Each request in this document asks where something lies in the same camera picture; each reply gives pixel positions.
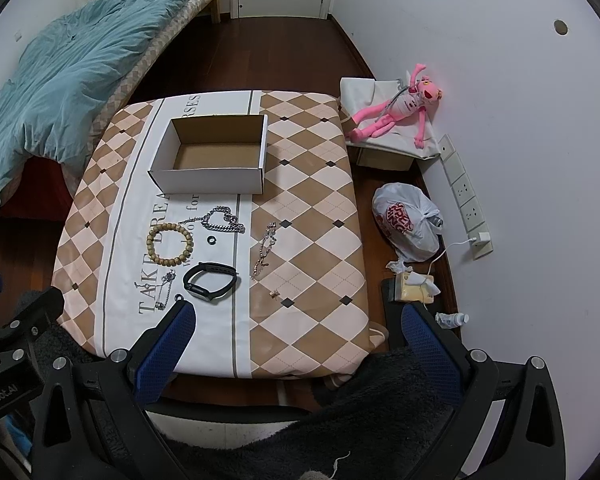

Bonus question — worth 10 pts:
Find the white charger with cable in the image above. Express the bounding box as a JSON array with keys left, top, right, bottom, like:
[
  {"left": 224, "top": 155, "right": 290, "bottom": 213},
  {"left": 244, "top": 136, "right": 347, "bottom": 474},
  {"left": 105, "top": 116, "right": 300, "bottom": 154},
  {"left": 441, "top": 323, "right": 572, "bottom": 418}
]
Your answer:
[{"left": 427, "top": 231, "right": 491, "bottom": 274}]

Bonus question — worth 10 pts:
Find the wall socket strip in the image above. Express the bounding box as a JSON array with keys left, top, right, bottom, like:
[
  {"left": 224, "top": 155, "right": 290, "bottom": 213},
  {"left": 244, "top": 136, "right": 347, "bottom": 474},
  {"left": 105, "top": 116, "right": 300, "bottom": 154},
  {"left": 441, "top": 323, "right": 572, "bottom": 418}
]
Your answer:
[{"left": 438, "top": 134, "right": 493, "bottom": 260}]

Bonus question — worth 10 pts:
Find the white cardboard box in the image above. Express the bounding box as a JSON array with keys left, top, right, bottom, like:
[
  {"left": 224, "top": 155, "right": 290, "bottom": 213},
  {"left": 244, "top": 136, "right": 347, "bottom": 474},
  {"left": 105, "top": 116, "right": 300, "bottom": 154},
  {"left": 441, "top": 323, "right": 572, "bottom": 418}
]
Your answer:
[{"left": 148, "top": 115, "right": 268, "bottom": 195}]

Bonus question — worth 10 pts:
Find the dark fuzzy chair cushion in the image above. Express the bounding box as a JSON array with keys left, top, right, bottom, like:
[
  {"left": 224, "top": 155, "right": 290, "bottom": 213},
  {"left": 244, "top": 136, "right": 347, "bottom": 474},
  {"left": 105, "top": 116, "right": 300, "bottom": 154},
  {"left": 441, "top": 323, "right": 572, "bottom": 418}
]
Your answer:
[{"left": 220, "top": 346, "right": 462, "bottom": 480}]

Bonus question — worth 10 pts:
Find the teal blue duvet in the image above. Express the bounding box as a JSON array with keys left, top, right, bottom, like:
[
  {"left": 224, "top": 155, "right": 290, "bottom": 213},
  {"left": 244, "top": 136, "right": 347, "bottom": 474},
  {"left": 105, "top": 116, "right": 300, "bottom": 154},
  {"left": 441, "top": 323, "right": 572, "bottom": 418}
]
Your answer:
[{"left": 0, "top": 0, "right": 226, "bottom": 221}]

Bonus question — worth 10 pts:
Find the checkered beige tablecloth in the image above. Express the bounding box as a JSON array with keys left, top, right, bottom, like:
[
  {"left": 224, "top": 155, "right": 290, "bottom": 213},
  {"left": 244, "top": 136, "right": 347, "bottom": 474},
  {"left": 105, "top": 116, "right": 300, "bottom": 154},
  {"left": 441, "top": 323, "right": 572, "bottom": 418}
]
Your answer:
[{"left": 52, "top": 90, "right": 387, "bottom": 378}]

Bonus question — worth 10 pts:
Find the silver link bracelet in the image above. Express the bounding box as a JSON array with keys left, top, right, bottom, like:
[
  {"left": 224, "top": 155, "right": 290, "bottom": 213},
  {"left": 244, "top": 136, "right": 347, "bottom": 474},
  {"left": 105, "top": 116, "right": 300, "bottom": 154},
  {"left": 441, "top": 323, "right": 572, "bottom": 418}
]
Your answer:
[{"left": 250, "top": 221, "right": 280, "bottom": 281}]

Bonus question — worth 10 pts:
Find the yellow tissue pack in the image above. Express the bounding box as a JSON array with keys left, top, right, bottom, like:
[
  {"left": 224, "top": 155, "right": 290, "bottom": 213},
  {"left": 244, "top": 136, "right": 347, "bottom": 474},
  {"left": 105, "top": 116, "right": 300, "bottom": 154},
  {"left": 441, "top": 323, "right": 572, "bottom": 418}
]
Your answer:
[{"left": 386, "top": 260, "right": 441, "bottom": 304}]

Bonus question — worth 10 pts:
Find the thin silver pendant necklace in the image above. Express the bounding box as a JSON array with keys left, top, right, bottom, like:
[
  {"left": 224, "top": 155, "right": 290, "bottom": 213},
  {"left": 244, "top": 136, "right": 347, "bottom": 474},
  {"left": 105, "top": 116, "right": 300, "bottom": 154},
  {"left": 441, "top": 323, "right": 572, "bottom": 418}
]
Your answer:
[{"left": 152, "top": 270, "right": 178, "bottom": 311}]

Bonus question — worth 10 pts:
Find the small white bottle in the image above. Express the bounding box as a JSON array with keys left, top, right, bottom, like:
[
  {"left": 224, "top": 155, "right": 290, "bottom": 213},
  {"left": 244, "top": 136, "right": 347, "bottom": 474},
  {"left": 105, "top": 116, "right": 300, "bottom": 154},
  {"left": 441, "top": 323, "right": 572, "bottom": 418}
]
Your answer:
[{"left": 434, "top": 312, "right": 469, "bottom": 330}]

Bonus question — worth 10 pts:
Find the white cloth covered box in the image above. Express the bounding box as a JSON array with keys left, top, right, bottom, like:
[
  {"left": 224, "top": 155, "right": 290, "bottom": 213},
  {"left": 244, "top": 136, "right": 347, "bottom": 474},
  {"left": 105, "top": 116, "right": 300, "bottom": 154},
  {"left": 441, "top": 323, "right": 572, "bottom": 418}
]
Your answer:
[{"left": 339, "top": 76, "right": 441, "bottom": 172}]

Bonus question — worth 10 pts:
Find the wooden bead bracelet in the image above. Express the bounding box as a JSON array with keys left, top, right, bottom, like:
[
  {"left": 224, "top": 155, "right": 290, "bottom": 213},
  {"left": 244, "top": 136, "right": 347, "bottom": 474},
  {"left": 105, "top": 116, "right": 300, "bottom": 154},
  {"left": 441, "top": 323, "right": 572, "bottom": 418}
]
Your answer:
[{"left": 145, "top": 222, "right": 195, "bottom": 268}]

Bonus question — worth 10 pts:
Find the white plastic shopping bag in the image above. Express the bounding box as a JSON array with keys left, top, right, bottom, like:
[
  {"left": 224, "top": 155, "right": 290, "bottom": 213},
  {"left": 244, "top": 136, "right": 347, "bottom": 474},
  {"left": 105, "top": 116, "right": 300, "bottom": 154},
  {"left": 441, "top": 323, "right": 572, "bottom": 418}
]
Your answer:
[{"left": 372, "top": 182, "right": 444, "bottom": 262}]

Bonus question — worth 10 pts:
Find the pink panther plush toy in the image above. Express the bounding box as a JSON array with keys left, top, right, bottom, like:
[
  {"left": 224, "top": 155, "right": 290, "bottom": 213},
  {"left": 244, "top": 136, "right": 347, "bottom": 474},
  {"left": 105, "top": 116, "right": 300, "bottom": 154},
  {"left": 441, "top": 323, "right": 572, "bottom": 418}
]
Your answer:
[{"left": 346, "top": 63, "right": 443, "bottom": 150}]

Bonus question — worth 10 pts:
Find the silver chain necklace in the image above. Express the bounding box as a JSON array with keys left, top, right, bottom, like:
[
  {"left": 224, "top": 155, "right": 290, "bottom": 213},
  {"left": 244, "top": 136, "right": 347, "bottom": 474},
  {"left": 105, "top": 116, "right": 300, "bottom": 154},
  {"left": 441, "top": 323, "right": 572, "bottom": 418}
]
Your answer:
[{"left": 200, "top": 205, "right": 247, "bottom": 235}]

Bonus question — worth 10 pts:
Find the black smart band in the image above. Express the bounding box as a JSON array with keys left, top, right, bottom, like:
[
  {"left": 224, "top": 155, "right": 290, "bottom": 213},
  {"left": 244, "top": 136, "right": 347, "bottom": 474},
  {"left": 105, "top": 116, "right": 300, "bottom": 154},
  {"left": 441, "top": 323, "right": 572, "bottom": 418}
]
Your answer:
[{"left": 183, "top": 262, "right": 239, "bottom": 302}]

